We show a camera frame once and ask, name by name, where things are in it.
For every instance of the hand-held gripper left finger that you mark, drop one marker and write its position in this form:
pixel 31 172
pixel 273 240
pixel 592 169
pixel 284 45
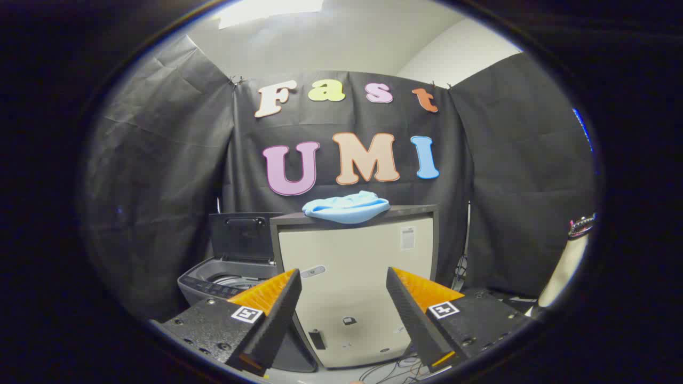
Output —
pixel 277 320

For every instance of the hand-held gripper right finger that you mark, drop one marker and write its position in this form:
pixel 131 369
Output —
pixel 413 320

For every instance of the grey washing machine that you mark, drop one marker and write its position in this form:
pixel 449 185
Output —
pixel 213 285

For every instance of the light blue garment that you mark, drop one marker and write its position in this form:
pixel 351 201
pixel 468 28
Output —
pixel 347 210

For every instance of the beige cabinet with dark top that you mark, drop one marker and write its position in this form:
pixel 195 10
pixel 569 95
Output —
pixel 363 256

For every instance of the cream tapered object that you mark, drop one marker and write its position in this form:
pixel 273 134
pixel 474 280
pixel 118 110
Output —
pixel 565 266

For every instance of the black backdrop cloth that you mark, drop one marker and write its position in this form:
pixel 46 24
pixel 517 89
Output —
pixel 160 186

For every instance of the beaded band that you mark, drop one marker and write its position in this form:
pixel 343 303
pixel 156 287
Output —
pixel 581 226

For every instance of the black binder clip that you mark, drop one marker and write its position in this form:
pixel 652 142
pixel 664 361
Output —
pixel 435 84
pixel 235 81

